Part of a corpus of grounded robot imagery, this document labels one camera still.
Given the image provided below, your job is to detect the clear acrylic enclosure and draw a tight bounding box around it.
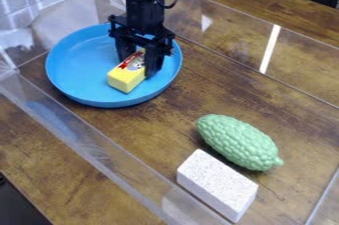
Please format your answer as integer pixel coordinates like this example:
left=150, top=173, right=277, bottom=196
left=0, top=0, right=339, bottom=225

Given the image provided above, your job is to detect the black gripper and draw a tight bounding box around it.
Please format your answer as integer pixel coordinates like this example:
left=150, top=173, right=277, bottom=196
left=107, top=15, right=175, bottom=77

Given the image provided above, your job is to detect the blue round tray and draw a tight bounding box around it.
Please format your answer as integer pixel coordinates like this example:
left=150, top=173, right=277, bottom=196
left=46, top=24, right=183, bottom=108

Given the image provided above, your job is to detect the green bitter gourd toy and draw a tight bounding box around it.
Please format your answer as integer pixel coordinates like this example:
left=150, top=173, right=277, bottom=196
left=196, top=114, right=283, bottom=171

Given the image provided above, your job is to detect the yellow butter brick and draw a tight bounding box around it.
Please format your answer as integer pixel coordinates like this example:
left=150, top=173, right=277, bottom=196
left=107, top=50, right=146, bottom=93

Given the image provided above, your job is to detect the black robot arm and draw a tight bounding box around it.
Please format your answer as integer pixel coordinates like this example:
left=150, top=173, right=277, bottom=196
left=108, top=0, right=176, bottom=77

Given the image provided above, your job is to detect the white speckled foam block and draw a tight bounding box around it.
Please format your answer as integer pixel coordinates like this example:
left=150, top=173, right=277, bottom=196
left=176, top=149, right=258, bottom=223

